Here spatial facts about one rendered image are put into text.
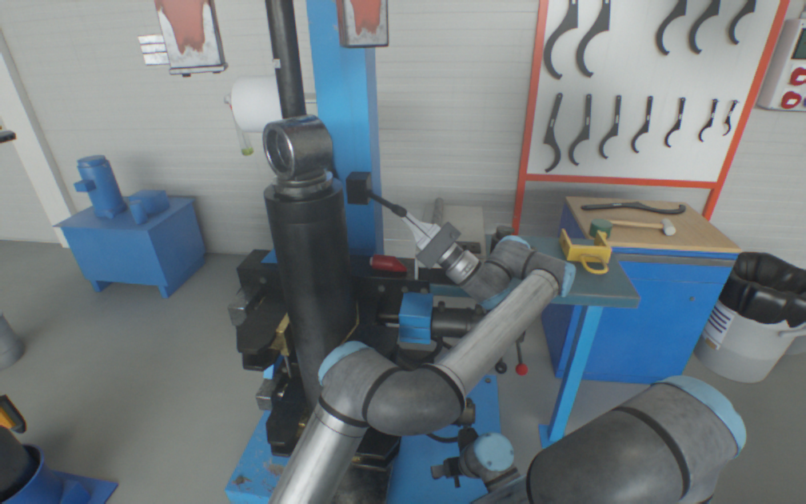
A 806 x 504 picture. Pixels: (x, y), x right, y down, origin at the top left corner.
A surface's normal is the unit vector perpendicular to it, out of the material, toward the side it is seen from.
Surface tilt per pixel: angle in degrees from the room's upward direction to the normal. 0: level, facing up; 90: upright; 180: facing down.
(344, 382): 49
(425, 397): 33
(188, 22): 90
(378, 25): 90
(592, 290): 0
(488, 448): 19
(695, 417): 15
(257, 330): 0
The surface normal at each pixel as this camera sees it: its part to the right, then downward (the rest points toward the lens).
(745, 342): -0.62, 0.44
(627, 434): -0.32, -0.79
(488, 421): -0.02, -0.87
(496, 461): 0.13, -0.67
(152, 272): -0.14, 0.50
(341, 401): -0.26, -0.20
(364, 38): 0.30, 0.47
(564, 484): -0.77, -0.34
